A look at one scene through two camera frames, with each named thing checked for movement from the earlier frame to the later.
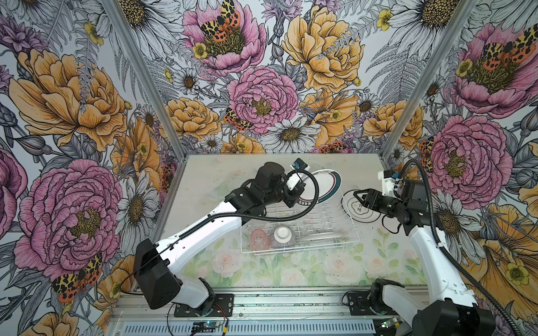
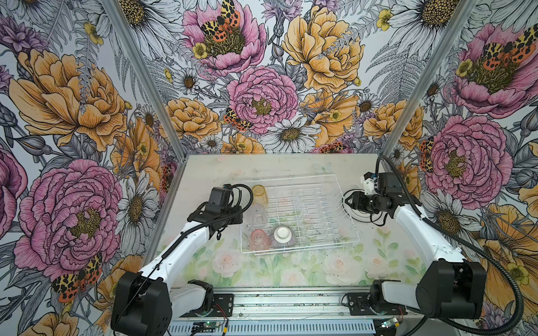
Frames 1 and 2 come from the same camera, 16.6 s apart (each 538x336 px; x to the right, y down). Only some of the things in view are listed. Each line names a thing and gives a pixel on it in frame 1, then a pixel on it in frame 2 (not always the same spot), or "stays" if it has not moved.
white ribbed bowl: x=282 y=237 stays
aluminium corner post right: x=462 y=12 stays
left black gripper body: x=284 y=193 -> x=227 y=211
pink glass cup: x=259 y=241 stays
